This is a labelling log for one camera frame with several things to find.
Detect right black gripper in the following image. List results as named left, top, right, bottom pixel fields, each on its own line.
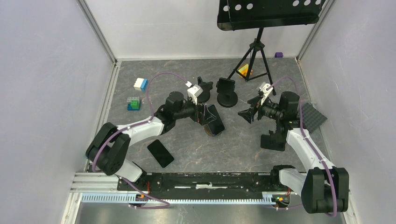
left=237, top=95, right=283, bottom=124

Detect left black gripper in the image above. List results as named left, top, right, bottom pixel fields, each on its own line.
left=174, top=95, right=216, bottom=126

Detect blue-edged black smartphone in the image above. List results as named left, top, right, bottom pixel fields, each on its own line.
left=204, top=105, right=225, bottom=136

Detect black round-base phone stand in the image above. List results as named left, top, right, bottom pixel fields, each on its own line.
left=198, top=77, right=213, bottom=103

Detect black square-base phone holder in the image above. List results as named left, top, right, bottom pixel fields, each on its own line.
left=260, top=126, right=288, bottom=152

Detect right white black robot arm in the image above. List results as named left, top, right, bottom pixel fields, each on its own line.
left=238, top=91, right=349, bottom=215

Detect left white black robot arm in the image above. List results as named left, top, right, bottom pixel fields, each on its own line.
left=85, top=91, right=218, bottom=190

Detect black music stand tripod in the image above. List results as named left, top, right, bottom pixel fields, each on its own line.
left=217, top=0, right=325, bottom=84

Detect orange yellow block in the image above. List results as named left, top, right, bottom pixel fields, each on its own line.
left=237, top=63, right=249, bottom=78

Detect purple block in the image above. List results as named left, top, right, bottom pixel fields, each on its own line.
left=274, top=52, right=284, bottom=58

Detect grey studded baseplate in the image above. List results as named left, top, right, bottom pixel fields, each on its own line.
left=302, top=103, right=327, bottom=134

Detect white and blue blocks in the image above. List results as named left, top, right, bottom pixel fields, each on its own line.
left=133, top=78, right=149, bottom=91

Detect green white blue blocks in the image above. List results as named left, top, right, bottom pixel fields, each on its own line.
left=127, top=97, right=141, bottom=111

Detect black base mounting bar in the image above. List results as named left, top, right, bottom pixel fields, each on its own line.
left=134, top=172, right=293, bottom=200

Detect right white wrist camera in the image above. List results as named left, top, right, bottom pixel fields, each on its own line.
left=257, top=82, right=274, bottom=105

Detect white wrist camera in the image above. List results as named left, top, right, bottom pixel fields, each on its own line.
left=186, top=81, right=203, bottom=105
left=257, top=82, right=274, bottom=105

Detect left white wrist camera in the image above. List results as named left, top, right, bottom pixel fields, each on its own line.
left=186, top=81, right=203, bottom=105

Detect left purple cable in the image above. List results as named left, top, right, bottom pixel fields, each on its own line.
left=91, top=72, right=192, bottom=210

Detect purple cable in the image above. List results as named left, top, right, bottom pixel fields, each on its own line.
left=266, top=76, right=339, bottom=217
left=91, top=72, right=192, bottom=210

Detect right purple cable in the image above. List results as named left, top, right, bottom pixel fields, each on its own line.
left=266, top=76, right=339, bottom=217

